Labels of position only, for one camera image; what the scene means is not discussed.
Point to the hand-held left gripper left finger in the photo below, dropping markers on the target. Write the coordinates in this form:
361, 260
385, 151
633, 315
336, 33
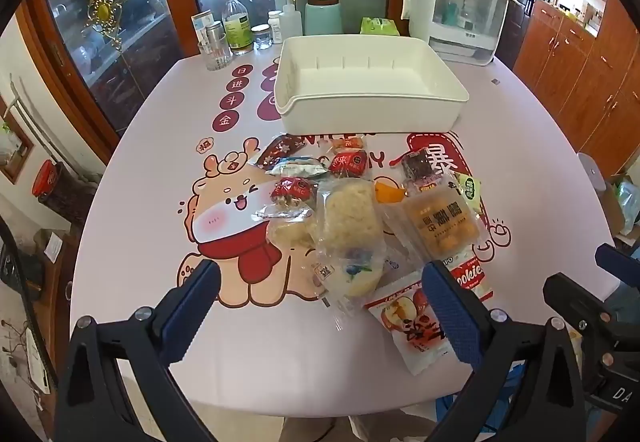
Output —
192, 307

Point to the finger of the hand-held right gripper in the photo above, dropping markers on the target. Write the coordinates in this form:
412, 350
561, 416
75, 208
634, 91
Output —
580, 302
617, 261

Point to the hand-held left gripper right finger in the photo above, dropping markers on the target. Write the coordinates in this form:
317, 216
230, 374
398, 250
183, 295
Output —
450, 312

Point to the red cookie packet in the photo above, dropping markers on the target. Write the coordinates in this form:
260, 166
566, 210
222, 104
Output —
472, 277

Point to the apple print snack packet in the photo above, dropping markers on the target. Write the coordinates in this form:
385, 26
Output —
400, 322

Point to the egg yolk pastry packet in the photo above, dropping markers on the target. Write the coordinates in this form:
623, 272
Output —
435, 222

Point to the clear pale pastry packet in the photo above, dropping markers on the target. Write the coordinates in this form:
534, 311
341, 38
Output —
290, 227

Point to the small green snack packet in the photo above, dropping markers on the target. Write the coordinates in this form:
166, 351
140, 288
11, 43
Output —
469, 187

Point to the orange and white snack bar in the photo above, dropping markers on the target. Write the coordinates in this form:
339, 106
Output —
389, 192

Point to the clear rice cracker packet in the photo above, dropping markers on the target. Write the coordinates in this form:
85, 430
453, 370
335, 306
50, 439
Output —
347, 217

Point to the dark brown cake packet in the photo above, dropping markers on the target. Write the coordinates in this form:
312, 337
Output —
420, 167

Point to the small red snack packet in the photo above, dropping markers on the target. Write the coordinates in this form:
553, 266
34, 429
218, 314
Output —
290, 188
350, 162

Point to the blue and white snack packet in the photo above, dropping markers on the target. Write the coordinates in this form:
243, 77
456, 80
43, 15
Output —
300, 167

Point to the brown snowflake snack packet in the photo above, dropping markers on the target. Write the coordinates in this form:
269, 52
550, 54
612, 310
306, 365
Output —
280, 150

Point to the clear packet with orange snack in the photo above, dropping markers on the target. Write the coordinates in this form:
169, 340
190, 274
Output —
345, 143

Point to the white plastic bin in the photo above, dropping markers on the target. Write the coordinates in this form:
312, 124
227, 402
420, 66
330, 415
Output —
370, 72

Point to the wooden cabinet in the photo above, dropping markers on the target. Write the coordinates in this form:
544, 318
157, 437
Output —
575, 72

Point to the red-lidded dark jar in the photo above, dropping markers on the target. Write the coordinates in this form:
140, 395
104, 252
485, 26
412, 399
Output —
44, 177

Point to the clear glass cup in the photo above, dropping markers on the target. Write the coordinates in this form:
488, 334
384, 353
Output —
217, 55

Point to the small metal can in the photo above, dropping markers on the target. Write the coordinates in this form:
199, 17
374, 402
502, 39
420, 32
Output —
215, 32

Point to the small glass jar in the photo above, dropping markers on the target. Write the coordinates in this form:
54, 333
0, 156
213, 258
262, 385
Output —
261, 38

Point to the small white carton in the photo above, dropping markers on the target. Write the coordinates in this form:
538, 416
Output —
200, 25

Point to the glass bottle with green label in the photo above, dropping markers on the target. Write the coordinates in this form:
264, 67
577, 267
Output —
237, 27

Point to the white desktop organizer cabinet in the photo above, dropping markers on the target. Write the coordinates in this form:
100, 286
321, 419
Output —
470, 17

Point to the white pill bottle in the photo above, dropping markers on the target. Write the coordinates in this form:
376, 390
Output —
275, 27

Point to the green tissue pack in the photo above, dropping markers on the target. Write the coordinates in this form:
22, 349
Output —
378, 26

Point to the white squeeze bottle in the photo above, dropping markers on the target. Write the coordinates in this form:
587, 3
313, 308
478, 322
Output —
291, 25

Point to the teal canister with brown lid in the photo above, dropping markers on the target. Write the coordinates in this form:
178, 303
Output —
323, 17

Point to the wooden picture frame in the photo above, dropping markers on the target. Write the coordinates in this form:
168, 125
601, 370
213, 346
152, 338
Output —
15, 147

